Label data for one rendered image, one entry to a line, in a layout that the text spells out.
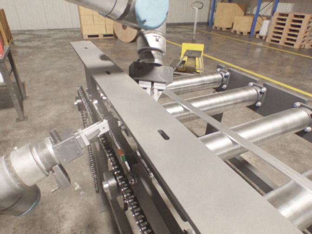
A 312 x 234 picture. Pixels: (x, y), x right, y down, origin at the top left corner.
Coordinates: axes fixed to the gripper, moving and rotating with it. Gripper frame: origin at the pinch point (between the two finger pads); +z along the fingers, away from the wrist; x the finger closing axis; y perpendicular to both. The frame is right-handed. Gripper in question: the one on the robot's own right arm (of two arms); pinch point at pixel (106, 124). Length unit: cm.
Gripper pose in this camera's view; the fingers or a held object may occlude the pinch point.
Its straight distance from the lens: 55.4
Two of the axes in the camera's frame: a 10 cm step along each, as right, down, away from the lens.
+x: -4.2, -0.8, 9.0
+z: 8.2, -4.6, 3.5
